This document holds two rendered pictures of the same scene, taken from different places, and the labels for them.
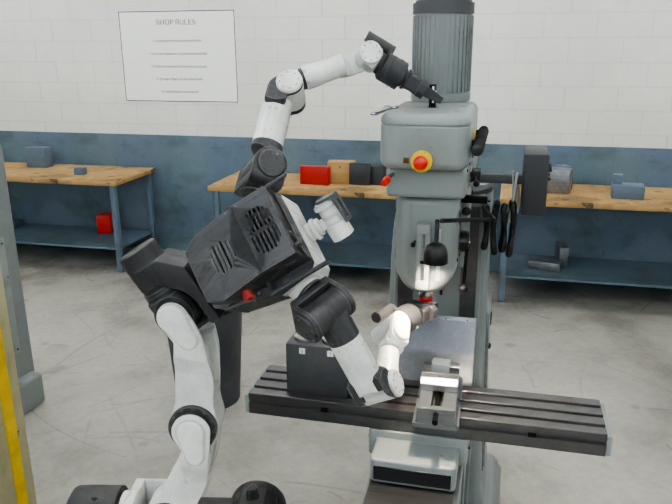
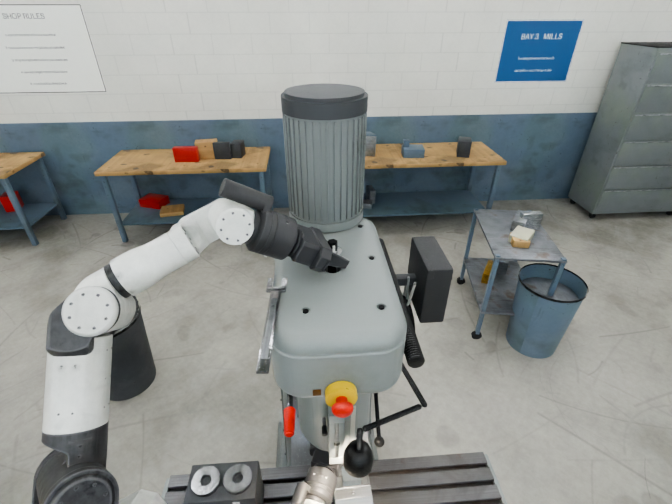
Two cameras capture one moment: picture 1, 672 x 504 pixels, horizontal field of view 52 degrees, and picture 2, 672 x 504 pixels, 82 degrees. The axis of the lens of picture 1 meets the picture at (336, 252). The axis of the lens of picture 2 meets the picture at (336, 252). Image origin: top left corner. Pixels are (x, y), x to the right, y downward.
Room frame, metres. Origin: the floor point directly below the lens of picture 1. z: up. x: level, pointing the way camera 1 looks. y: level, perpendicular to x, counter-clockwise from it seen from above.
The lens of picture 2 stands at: (1.50, -0.09, 2.38)
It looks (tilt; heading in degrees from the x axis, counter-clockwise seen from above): 33 degrees down; 342
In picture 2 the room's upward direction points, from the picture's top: straight up
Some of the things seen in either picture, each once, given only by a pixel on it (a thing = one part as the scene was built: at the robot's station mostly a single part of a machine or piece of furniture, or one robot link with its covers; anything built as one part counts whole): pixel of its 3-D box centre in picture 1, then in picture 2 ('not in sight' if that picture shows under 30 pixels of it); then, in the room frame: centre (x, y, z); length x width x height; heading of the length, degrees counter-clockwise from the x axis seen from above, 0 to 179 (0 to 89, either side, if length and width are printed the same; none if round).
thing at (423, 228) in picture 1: (423, 256); (336, 434); (2.06, -0.27, 1.45); 0.04 x 0.04 x 0.21; 76
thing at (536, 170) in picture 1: (535, 179); (428, 278); (2.38, -0.70, 1.62); 0.20 x 0.09 x 0.21; 166
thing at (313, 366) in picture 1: (321, 362); (226, 494); (2.23, 0.06, 1.00); 0.22 x 0.12 x 0.20; 76
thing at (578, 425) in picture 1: (421, 406); (333, 500); (2.17, -0.29, 0.86); 1.24 x 0.23 x 0.08; 76
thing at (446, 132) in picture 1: (431, 132); (332, 292); (2.18, -0.30, 1.81); 0.47 x 0.26 x 0.16; 166
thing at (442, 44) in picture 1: (442, 51); (325, 158); (2.41, -0.36, 2.05); 0.20 x 0.20 x 0.32
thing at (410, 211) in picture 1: (428, 238); (333, 390); (2.17, -0.30, 1.47); 0.21 x 0.19 x 0.32; 76
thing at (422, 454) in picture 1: (421, 431); not in sight; (2.17, -0.30, 0.76); 0.50 x 0.35 x 0.12; 166
